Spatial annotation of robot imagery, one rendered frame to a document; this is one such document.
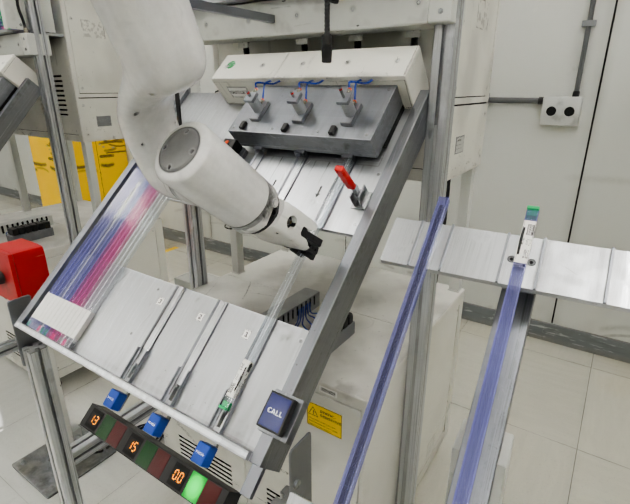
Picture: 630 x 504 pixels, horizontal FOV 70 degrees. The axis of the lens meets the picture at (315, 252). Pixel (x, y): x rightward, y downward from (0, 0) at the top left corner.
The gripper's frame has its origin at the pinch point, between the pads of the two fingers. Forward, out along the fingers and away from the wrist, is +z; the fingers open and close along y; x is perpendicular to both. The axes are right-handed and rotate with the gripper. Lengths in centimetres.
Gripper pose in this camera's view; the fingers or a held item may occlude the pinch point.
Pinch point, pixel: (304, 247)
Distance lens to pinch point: 78.2
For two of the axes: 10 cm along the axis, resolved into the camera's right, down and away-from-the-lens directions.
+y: -8.3, -1.9, 5.3
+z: 4.4, 3.5, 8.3
